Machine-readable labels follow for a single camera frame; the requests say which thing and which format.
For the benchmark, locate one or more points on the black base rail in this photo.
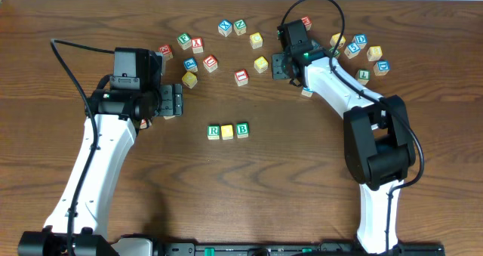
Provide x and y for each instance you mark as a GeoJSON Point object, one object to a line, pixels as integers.
{"type": "Point", "coordinates": [302, 250]}

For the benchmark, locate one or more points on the green F block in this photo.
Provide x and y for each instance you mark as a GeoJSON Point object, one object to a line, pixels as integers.
{"type": "Point", "coordinates": [184, 41]}

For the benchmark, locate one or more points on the blue 5 block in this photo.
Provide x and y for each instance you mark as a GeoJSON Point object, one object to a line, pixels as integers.
{"type": "Point", "coordinates": [352, 50]}

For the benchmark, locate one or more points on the blue D block upper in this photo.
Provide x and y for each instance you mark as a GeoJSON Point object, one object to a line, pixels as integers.
{"type": "Point", "coordinates": [360, 40]}

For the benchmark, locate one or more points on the green R block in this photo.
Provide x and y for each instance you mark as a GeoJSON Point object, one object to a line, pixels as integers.
{"type": "Point", "coordinates": [213, 132]}

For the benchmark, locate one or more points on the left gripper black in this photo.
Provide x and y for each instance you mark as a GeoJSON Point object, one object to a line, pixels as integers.
{"type": "Point", "coordinates": [170, 100]}

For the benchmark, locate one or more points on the green L block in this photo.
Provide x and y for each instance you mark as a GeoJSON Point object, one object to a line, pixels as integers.
{"type": "Point", "coordinates": [363, 76]}

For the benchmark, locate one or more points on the blue 2 block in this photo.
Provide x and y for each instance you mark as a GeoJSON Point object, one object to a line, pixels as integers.
{"type": "Point", "coordinates": [307, 92]}

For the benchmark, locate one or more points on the green B block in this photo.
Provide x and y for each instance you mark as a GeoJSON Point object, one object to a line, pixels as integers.
{"type": "Point", "coordinates": [242, 130]}

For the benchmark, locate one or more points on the blue P block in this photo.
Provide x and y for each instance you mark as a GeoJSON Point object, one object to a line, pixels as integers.
{"type": "Point", "coordinates": [190, 65]}

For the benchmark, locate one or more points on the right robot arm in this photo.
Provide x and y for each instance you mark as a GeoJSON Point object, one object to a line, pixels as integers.
{"type": "Point", "coordinates": [378, 144]}

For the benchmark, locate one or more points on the green N block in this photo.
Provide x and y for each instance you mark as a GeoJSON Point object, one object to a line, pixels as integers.
{"type": "Point", "coordinates": [240, 27]}

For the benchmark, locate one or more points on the red U block lower left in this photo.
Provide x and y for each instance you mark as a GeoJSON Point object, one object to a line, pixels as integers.
{"type": "Point", "coordinates": [145, 123]}

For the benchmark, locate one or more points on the red Y block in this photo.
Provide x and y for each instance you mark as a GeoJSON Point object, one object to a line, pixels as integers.
{"type": "Point", "coordinates": [197, 45]}

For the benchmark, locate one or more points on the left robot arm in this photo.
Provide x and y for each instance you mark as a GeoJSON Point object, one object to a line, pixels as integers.
{"type": "Point", "coordinates": [122, 104]}

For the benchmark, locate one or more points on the red block upper left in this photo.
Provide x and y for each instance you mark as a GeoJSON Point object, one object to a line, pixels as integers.
{"type": "Point", "coordinates": [166, 52]}

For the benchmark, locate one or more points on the red I block centre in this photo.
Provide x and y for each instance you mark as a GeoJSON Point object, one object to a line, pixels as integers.
{"type": "Point", "coordinates": [241, 77]}

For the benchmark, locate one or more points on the blue D block right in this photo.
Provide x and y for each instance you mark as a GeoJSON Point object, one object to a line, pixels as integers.
{"type": "Point", "coordinates": [381, 68]}

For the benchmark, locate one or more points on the blue d block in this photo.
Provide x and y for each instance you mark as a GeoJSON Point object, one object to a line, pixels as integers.
{"type": "Point", "coordinates": [381, 68]}
{"type": "Point", "coordinates": [360, 40]}

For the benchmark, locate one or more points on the blue X block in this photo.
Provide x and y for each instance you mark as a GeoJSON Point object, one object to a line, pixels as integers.
{"type": "Point", "coordinates": [225, 27]}

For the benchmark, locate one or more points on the red U block upper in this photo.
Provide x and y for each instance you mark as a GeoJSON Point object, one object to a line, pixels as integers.
{"type": "Point", "coordinates": [210, 63]}

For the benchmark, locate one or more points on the blue L block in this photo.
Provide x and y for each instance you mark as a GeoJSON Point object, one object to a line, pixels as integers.
{"type": "Point", "coordinates": [315, 43]}

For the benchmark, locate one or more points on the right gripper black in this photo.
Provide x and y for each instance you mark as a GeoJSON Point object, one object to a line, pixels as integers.
{"type": "Point", "coordinates": [281, 67]}

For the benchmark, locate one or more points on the yellow 8 block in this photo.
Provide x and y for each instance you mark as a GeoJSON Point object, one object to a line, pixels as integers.
{"type": "Point", "coordinates": [374, 53]}

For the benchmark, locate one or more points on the red u block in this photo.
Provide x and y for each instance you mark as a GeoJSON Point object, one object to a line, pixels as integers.
{"type": "Point", "coordinates": [145, 123]}
{"type": "Point", "coordinates": [210, 63]}

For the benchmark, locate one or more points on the red H block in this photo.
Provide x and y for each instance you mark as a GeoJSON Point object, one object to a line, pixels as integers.
{"type": "Point", "coordinates": [307, 22]}

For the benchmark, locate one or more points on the green Z block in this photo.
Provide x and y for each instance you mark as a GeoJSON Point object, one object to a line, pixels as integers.
{"type": "Point", "coordinates": [334, 52]}

